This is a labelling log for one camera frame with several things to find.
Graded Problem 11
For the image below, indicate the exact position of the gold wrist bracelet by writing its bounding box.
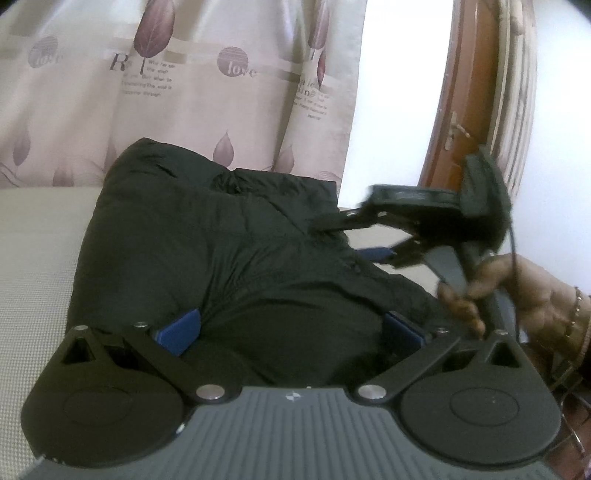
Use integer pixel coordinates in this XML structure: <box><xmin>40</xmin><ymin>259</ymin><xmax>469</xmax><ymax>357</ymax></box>
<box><xmin>561</xmin><ymin>285</ymin><xmax>591</xmax><ymax>365</ymax></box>

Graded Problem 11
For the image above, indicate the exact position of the brown wooden door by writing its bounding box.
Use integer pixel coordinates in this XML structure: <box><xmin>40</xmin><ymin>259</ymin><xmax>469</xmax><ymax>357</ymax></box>
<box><xmin>419</xmin><ymin>0</ymin><xmax>500</xmax><ymax>190</ymax></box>

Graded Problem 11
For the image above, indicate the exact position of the pink leaf-print curtain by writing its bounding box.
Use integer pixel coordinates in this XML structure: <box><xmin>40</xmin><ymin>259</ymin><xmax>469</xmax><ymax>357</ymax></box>
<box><xmin>1</xmin><ymin>1</ymin><xmax>367</xmax><ymax>188</ymax></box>

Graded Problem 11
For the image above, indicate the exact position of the person's right hand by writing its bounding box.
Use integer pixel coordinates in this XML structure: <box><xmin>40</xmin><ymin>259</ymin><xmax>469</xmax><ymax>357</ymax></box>
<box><xmin>437</xmin><ymin>254</ymin><xmax>590</xmax><ymax>359</ymax></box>

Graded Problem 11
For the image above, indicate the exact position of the black jacket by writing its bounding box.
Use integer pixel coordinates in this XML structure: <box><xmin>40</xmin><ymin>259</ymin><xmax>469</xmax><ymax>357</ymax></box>
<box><xmin>67</xmin><ymin>139</ymin><xmax>454</xmax><ymax>388</ymax></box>

